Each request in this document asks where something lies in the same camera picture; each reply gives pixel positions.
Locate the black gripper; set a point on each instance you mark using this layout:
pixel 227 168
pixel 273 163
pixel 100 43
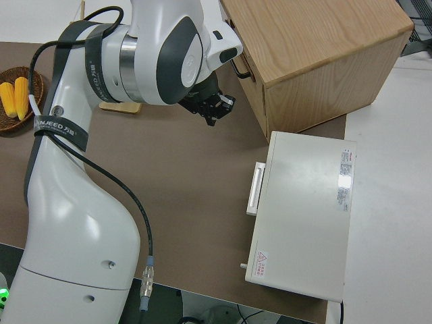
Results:
pixel 202 96

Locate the brown table mat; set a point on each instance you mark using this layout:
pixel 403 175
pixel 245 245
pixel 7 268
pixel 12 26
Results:
pixel 185 168

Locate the brown wicker basket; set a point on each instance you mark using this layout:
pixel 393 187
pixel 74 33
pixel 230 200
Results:
pixel 33 77

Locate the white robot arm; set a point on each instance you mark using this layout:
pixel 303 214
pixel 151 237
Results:
pixel 67 219

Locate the light wooden cabinet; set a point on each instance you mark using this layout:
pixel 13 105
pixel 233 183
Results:
pixel 320 50

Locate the yellow corn cob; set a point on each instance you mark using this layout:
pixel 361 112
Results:
pixel 22 98
pixel 7 99

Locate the white toaster oven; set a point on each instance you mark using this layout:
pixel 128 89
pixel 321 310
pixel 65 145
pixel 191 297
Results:
pixel 303 219

